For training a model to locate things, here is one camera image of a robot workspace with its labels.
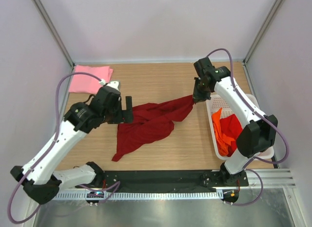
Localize dark red t-shirt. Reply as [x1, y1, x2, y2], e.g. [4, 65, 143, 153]
[112, 95, 195, 162]

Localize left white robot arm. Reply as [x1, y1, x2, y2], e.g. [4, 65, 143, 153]
[10, 85, 134, 205]

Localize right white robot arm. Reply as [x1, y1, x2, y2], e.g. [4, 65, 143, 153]
[193, 58, 278, 186]

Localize white plastic basket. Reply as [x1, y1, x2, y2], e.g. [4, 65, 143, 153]
[205, 94, 274, 161]

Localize folded pink t-shirt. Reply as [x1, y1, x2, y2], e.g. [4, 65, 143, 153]
[69, 65, 113, 94]

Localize bright red t-shirt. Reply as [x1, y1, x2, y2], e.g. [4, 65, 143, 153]
[220, 114, 242, 157]

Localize orange t-shirt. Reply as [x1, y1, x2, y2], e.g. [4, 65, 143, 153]
[212, 108, 235, 157]

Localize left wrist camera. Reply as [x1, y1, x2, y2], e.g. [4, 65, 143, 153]
[99, 79, 121, 91]

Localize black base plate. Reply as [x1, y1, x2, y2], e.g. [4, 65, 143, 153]
[88, 170, 249, 193]

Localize white slotted cable duct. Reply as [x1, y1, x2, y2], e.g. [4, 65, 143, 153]
[53, 190, 223, 201]

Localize aluminium frame rail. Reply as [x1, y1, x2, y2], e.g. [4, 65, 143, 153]
[246, 168, 295, 188]

